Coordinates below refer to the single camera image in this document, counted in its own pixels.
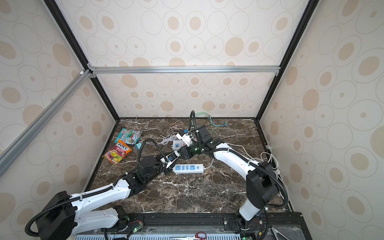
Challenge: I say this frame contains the lilac cable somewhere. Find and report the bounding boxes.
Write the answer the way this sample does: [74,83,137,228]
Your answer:
[149,134,178,145]

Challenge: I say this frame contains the teal multi-head cable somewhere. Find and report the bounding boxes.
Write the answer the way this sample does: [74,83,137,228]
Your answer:
[208,116,229,128]

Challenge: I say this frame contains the pink multi-head cable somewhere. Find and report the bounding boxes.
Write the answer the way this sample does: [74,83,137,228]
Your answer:
[167,119,185,137]

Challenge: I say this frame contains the teal charger plug small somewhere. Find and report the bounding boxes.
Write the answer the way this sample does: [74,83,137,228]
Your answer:
[135,143,142,150]

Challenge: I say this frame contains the white multicolour power strip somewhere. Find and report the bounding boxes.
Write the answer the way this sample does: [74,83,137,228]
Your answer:
[172,140,185,151]

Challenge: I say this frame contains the teal candy bag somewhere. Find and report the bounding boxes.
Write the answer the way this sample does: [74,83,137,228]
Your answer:
[115,128,143,145]

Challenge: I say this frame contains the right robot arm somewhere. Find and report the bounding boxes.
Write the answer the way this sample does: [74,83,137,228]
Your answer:
[177,111,289,221]

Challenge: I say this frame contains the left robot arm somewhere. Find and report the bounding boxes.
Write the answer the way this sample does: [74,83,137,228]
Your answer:
[25,145,189,240]

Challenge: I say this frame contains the orange Fox's candy bag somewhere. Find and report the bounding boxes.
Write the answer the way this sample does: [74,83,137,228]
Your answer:
[103,140,132,165]

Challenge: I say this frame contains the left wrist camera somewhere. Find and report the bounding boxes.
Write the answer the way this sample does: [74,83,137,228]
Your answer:
[166,152,180,163]

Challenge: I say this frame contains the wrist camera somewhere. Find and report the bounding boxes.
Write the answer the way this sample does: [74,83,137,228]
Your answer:
[176,130,194,147]
[166,152,180,163]

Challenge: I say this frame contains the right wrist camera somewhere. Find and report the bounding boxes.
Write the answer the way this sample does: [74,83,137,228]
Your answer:
[176,130,194,147]

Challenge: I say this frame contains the white power cords bundle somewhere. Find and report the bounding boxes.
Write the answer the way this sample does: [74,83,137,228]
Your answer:
[206,141,290,203]

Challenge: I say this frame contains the red handled scissors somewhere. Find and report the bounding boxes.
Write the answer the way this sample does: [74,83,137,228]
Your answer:
[170,232,207,240]

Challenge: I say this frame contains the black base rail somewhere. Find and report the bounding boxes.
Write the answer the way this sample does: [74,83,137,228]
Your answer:
[59,211,313,240]

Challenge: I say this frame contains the horizontal aluminium rail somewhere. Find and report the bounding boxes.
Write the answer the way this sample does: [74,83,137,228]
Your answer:
[91,66,280,74]

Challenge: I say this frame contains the diagonal aluminium rail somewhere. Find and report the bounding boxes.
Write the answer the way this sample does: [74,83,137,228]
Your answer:
[1,70,91,175]

